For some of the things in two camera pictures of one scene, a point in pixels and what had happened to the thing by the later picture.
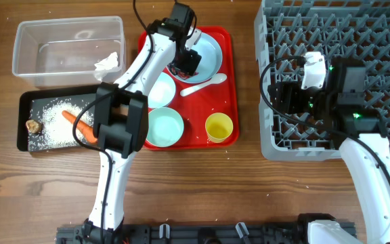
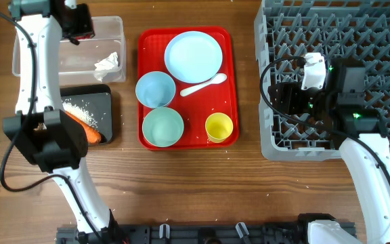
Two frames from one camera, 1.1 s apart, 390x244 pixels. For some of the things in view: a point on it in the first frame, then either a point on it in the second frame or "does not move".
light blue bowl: [162, 91] does not move
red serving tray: [193, 103] does not move
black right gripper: [288, 93] does not move
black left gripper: [189, 64] -> [84, 14]
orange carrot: [86, 129] does not move
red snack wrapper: [183, 74] -> [84, 36]
